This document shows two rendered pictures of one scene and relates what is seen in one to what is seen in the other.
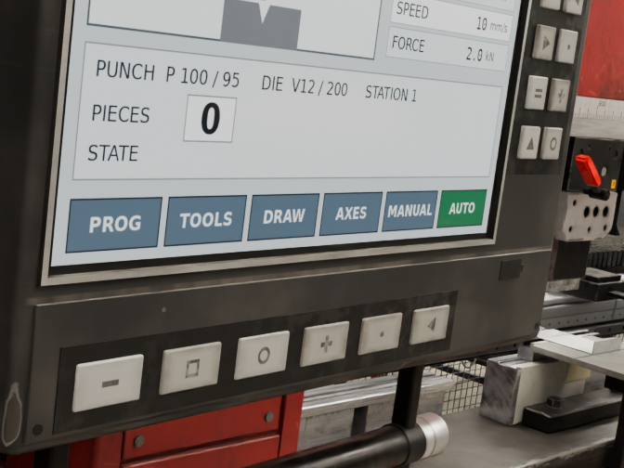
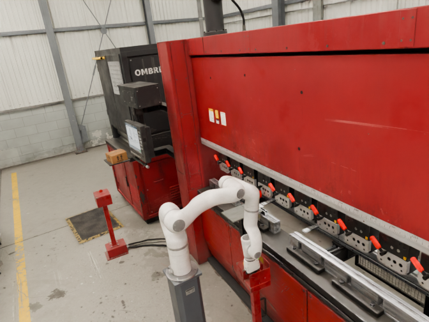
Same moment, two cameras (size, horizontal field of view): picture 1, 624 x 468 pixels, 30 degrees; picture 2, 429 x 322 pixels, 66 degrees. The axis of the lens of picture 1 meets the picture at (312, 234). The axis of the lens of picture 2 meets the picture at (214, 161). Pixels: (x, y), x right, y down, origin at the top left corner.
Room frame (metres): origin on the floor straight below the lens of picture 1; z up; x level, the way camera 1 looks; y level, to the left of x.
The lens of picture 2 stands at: (2.44, -2.71, 2.27)
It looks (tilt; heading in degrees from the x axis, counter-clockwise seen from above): 20 degrees down; 111
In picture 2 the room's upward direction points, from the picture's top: 6 degrees counter-clockwise
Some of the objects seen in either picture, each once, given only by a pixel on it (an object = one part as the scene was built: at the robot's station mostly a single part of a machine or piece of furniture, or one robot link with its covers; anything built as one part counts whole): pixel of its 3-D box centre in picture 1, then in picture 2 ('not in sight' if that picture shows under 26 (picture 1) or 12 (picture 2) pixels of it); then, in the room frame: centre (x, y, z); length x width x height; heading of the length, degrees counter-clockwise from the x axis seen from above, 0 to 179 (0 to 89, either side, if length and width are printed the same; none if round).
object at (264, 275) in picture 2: not in sight; (253, 269); (1.95, -0.89, 0.75); 0.20 x 0.16 x 0.18; 132
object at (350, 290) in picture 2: not in sight; (355, 296); (2.59, -1.16, 0.89); 0.30 x 0.05 x 0.03; 136
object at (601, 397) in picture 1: (586, 408); (255, 222); (1.89, -0.49, 0.89); 0.30 x 0.05 x 0.03; 136
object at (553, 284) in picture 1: (565, 263); not in sight; (1.90, -0.42, 1.13); 0.10 x 0.02 x 0.10; 136
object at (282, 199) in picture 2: not in sight; (286, 192); (2.17, -0.68, 1.26); 0.15 x 0.09 x 0.17; 136
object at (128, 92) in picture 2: not in sight; (144, 126); (0.68, 0.11, 1.53); 0.51 x 0.25 x 0.85; 141
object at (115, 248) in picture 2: not in sight; (108, 223); (0.04, 0.02, 0.41); 0.25 x 0.20 x 0.83; 46
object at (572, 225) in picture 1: (571, 185); (253, 174); (1.88, -0.41, 1.26); 0.15 x 0.09 x 0.17; 136
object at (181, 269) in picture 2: not in sight; (179, 258); (1.62, -1.27, 1.09); 0.19 x 0.19 x 0.18
